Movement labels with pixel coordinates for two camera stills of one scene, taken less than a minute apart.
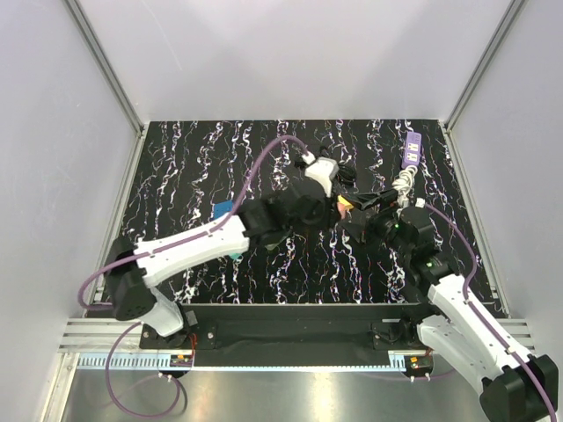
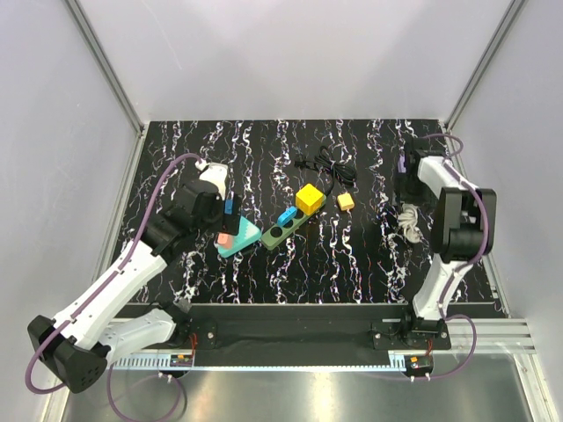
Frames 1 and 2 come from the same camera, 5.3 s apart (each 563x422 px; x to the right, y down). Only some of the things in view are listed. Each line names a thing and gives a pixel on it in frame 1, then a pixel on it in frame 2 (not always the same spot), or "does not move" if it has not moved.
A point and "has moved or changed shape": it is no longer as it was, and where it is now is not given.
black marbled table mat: [188, 175] does not move
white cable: [404, 185] has moved or changed shape
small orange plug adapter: [343, 205] does not move
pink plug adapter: [342, 210] has moved or changed shape
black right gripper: [361, 233] to [427, 199]
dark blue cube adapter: [223, 208] does not move
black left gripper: [328, 212] to [230, 221]
